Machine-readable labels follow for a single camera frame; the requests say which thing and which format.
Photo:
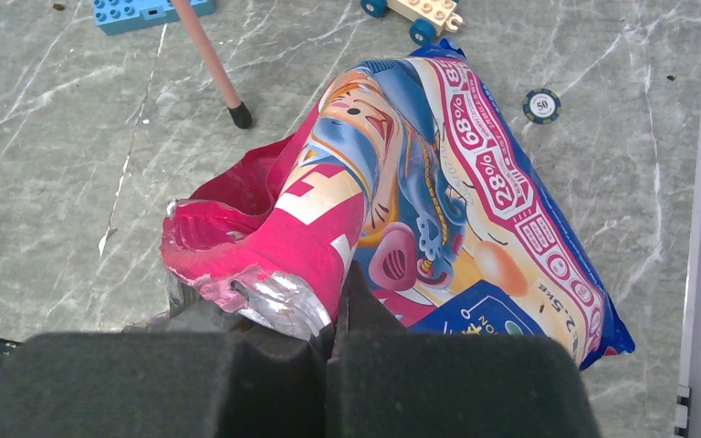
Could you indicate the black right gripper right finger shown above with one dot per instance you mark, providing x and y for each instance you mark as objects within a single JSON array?
[{"x": 385, "y": 381}]

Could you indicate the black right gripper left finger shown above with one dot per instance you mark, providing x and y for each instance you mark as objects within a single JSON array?
[{"x": 249, "y": 381}]

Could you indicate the pink pet food bag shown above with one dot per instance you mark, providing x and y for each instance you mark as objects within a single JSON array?
[{"x": 406, "y": 167}]

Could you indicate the pink music stand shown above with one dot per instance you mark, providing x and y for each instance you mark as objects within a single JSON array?
[{"x": 239, "y": 112}]

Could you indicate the black white poker chip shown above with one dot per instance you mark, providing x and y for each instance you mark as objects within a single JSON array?
[{"x": 541, "y": 106}]

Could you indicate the toy block car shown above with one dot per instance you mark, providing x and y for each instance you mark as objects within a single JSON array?
[{"x": 430, "y": 18}]

